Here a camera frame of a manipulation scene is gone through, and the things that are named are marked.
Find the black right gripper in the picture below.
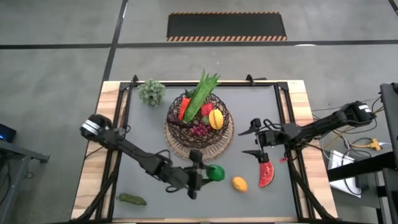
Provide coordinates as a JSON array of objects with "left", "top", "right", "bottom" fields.
[{"left": 238, "top": 118, "right": 285, "bottom": 164}]

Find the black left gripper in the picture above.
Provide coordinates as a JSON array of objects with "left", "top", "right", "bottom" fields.
[{"left": 169, "top": 149, "right": 215, "bottom": 200}]

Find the green toy lime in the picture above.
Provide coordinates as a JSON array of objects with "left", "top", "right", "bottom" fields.
[{"left": 206, "top": 164, "right": 225, "bottom": 182}]

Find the red toy watermelon slice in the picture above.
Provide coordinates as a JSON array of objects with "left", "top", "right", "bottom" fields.
[{"left": 259, "top": 160, "right": 275, "bottom": 189}]

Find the red toy grape bunch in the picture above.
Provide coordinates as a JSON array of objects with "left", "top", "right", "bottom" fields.
[{"left": 188, "top": 123, "right": 212, "bottom": 138}]

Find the orange-yellow toy lemon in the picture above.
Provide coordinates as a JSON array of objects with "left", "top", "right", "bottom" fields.
[{"left": 231, "top": 176, "right": 249, "bottom": 193}]

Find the yellow toy star fruit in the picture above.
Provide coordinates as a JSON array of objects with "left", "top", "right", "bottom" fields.
[{"left": 208, "top": 108, "right": 224, "bottom": 131}]

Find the purple toy eggplant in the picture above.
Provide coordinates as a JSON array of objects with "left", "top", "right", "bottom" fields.
[{"left": 167, "top": 113, "right": 187, "bottom": 128}]

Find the red toy bell pepper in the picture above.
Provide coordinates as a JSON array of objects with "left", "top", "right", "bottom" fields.
[{"left": 200, "top": 102, "right": 215, "bottom": 116}]

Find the orange toy carrot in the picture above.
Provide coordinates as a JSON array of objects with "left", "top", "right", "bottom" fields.
[{"left": 177, "top": 96, "right": 191, "bottom": 121}]

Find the green leafy vegetable bunch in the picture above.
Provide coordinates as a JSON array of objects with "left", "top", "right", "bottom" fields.
[{"left": 182, "top": 68, "right": 221, "bottom": 124}]

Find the round woven placemat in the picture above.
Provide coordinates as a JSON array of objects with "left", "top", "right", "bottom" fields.
[{"left": 163, "top": 119, "right": 235, "bottom": 161}]

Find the grey table mat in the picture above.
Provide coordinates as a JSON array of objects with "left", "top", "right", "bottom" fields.
[{"left": 112, "top": 85, "right": 298, "bottom": 218}]

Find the green toy cucumber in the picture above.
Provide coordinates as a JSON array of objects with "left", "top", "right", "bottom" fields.
[{"left": 116, "top": 192, "right": 147, "bottom": 207}]

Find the small potted green plant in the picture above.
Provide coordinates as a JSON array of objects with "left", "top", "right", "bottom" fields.
[{"left": 137, "top": 79, "right": 167, "bottom": 108}]

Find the yellow power splitter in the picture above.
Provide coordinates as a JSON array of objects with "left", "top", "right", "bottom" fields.
[{"left": 365, "top": 138, "right": 382, "bottom": 152}]

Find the black hazard-striped floor mat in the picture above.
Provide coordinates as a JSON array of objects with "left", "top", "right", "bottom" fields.
[{"left": 166, "top": 11, "right": 288, "bottom": 42}]

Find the black equipment cart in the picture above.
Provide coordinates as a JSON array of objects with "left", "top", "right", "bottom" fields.
[{"left": 326, "top": 82, "right": 398, "bottom": 224}]

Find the grey side table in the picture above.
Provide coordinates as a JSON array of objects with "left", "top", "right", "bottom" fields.
[{"left": 0, "top": 139, "right": 50, "bottom": 224}]

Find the blue-lit black device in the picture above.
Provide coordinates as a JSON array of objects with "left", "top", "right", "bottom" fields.
[{"left": 0, "top": 123, "right": 17, "bottom": 143}]

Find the dark wire basket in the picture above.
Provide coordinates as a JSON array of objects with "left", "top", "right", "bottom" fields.
[{"left": 167, "top": 93, "right": 231, "bottom": 149}]

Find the black metal table frame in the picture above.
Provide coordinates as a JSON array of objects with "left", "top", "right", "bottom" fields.
[{"left": 67, "top": 80, "right": 340, "bottom": 224}]

